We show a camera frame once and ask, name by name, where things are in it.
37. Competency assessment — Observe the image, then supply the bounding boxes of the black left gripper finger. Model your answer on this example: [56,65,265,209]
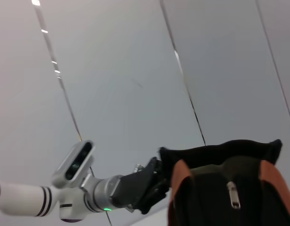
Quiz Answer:
[134,178,172,215]
[153,157,165,176]

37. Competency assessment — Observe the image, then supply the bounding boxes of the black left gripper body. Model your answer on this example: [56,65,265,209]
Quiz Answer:
[108,156,161,211]

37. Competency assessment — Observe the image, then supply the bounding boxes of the black food bag brown handles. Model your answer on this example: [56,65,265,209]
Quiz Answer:
[158,138,290,226]

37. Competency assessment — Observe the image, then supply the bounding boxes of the silver zipper pull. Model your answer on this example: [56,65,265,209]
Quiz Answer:
[226,181,241,210]

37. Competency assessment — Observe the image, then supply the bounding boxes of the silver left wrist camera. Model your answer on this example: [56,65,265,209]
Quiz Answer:
[51,139,96,189]

